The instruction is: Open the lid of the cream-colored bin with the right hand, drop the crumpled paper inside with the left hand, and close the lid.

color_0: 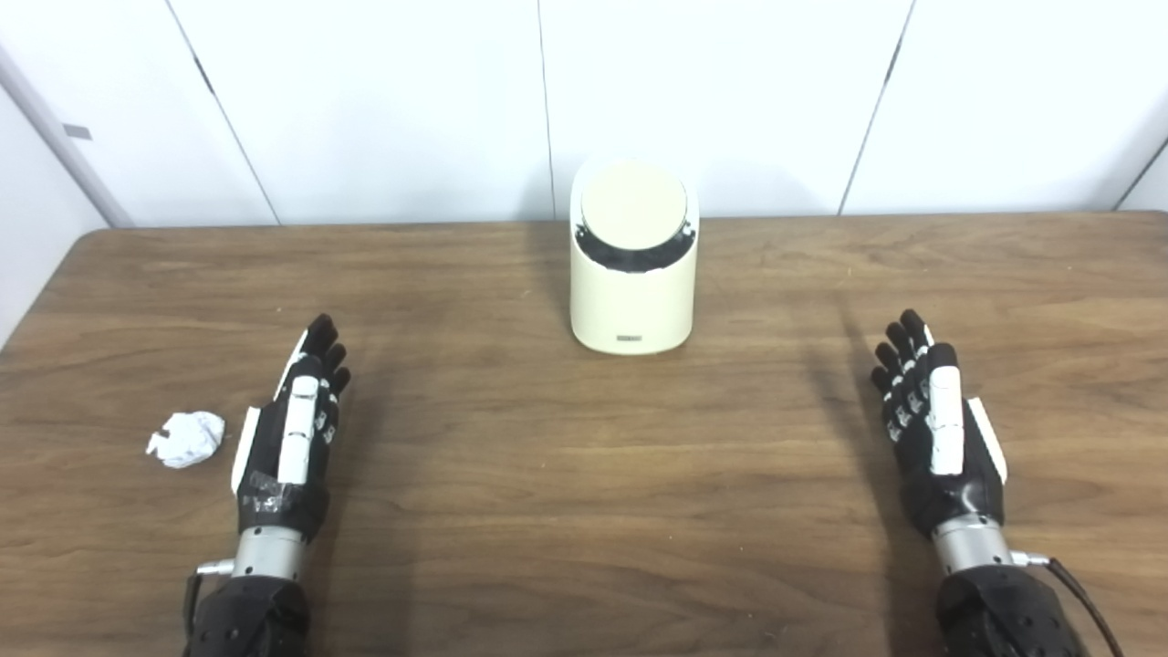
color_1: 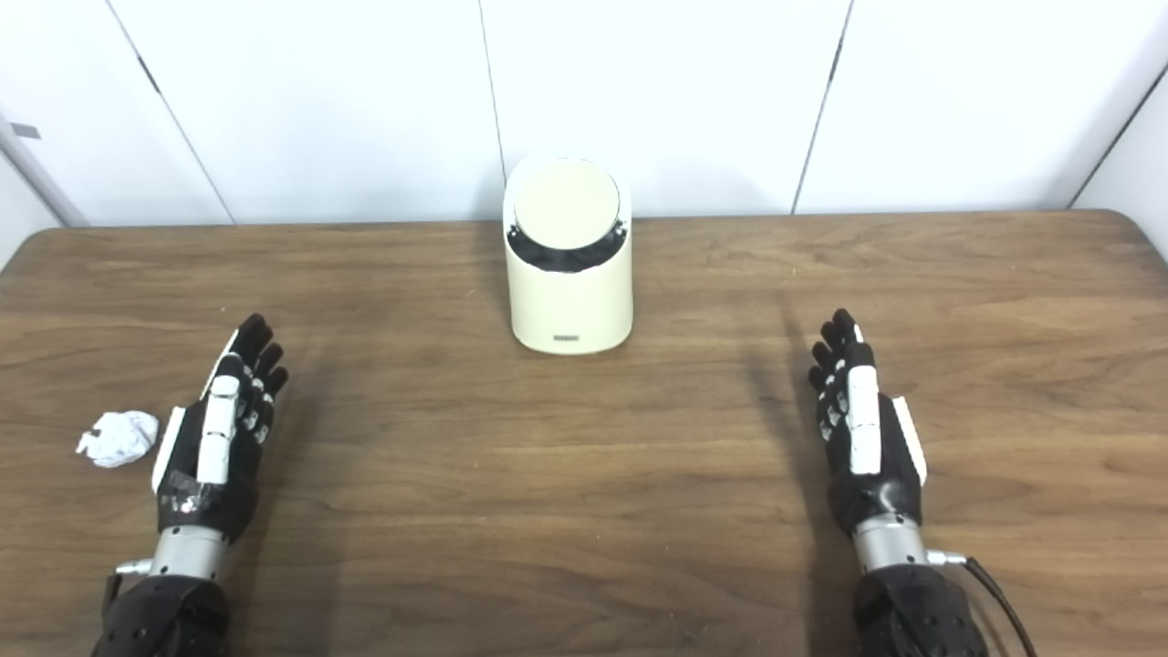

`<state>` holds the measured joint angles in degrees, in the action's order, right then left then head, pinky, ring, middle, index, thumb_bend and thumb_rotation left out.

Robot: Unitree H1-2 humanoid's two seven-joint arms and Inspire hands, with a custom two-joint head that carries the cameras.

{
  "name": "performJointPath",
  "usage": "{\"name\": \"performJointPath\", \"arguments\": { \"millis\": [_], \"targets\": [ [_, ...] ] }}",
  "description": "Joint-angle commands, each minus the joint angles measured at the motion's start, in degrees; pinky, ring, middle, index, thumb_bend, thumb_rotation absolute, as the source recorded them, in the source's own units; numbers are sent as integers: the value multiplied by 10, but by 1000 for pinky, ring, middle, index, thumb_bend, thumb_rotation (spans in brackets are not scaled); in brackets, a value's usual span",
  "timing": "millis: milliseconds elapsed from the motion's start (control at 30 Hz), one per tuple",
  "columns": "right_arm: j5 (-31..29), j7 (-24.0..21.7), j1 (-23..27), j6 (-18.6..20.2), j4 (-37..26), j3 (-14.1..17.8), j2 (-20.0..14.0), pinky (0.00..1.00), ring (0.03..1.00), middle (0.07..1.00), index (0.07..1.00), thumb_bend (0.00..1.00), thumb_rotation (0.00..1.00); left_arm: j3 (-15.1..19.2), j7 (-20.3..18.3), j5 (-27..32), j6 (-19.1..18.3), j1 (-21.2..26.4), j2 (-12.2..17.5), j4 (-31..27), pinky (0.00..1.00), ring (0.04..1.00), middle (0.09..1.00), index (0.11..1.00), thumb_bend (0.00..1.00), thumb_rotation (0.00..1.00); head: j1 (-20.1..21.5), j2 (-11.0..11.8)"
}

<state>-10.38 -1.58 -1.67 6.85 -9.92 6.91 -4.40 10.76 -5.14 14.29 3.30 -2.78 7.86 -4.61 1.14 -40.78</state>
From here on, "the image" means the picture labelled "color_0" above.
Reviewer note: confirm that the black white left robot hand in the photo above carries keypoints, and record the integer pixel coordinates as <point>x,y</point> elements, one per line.
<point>265,456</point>

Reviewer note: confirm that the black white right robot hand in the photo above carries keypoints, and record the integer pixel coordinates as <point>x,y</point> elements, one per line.
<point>976,474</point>

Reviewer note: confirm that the white paper ball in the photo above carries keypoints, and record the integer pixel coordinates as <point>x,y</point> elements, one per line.
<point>187,438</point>

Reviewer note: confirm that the cream round bin lid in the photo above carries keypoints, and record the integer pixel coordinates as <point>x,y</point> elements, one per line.
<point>633,203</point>

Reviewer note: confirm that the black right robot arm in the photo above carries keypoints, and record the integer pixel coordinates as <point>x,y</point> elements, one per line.
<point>999,611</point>

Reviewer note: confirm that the cream-colored bin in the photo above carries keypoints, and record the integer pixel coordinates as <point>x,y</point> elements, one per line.
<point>630,306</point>

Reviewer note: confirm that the grey wall post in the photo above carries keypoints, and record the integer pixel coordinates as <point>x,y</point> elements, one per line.
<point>68,137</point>

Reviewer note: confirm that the small grey wall tag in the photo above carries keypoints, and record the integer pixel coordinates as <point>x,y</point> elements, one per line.
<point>78,131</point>

